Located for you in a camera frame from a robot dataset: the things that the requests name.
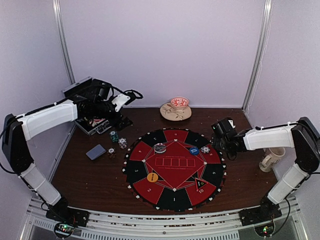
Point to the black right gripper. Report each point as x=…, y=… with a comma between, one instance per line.
x=217, y=142

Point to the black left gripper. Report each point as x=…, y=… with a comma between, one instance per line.
x=122, y=124

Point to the white ten poker chip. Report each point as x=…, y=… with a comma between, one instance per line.
x=205, y=149

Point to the green poker chip stack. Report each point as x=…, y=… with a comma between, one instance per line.
x=114, y=136

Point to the blue small blind button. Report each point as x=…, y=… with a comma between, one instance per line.
x=194, y=151

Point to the blue white poker chip stack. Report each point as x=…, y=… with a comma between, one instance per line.
x=122, y=142

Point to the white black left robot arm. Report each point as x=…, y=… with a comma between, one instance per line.
x=19, y=132

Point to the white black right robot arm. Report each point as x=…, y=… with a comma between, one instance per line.
x=300, y=135

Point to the aluminium poker chip case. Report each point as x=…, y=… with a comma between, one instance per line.
x=89, y=125

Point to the blue playing card deck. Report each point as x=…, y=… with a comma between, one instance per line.
x=95, y=152

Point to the black red poker chip stack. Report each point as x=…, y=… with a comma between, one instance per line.
x=111, y=152

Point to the white printed ceramic mug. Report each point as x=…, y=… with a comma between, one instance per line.
x=271, y=157

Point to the red patterned white bowl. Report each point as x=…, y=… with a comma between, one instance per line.
x=179, y=103

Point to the round red black poker mat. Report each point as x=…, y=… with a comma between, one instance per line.
x=185, y=181

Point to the cream floral ceramic plate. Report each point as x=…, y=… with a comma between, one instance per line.
x=171, y=113

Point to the clear dealer button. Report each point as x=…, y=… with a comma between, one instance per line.
x=160, y=148

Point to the orange big blind button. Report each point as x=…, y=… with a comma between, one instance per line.
x=152, y=177

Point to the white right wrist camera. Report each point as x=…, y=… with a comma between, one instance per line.
x=231, y=122

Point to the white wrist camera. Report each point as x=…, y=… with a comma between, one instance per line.
x=119, y=101
x=231, y=122

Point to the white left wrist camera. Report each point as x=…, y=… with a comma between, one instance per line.
x=119, y=101

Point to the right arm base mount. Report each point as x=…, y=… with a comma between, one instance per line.
x=266, y=211

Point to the left aluminium corner post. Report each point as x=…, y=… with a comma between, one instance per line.
x=62, y=38

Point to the aluminium corner post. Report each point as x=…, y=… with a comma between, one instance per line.
x=261, y=47
x=62, y=38

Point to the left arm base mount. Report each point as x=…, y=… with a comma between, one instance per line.
x=61, y=212

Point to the aluminium front rail frame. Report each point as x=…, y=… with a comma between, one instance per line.
x=223, y=225

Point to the right aluminium corner post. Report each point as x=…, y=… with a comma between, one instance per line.
x=261, y=47

